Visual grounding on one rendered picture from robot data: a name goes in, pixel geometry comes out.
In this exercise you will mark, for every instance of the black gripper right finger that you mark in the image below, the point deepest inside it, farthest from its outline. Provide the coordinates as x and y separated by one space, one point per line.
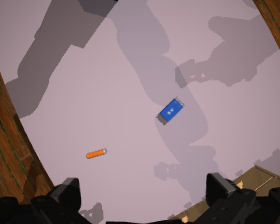
225 210

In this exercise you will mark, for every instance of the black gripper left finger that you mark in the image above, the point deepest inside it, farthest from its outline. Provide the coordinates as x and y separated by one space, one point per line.
60 213

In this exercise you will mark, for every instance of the light brown wooden drawer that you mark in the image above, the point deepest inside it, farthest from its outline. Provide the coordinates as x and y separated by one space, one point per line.
253 179
193 213
265 190

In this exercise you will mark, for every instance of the orange aaa battery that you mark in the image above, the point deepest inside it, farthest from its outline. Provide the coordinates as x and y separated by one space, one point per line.
96 153

